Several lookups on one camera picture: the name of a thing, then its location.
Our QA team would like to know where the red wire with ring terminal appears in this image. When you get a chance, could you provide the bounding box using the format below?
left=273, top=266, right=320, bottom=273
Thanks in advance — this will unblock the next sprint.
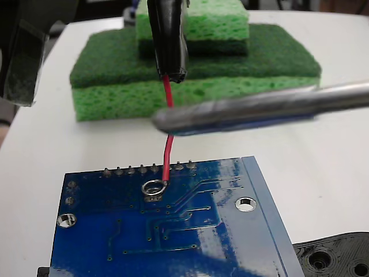
left=142, top=74, right=175, bottom=200

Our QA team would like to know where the blue printed circuit board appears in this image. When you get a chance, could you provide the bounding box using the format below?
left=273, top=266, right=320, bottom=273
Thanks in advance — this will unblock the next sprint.
left=49, top=155, right=306, bottom=277

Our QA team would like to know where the small green scrub sponge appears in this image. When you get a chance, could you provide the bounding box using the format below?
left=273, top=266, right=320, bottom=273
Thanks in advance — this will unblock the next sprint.
left=134, top=0, right=250, bottom=58

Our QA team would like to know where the large green scrub sponge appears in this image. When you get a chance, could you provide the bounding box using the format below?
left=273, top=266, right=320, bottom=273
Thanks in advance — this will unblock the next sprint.
left=69, top=23, right=322, bottom=122

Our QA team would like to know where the metal soldering iron tip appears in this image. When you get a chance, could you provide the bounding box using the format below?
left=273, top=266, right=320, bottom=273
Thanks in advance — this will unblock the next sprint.
left=151, top=81, right=369, bottom=137

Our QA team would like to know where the black 3D-printed board bracket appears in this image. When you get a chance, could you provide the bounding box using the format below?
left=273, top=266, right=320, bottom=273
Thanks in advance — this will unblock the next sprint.
left=36, top=230, right=369, bottom=277

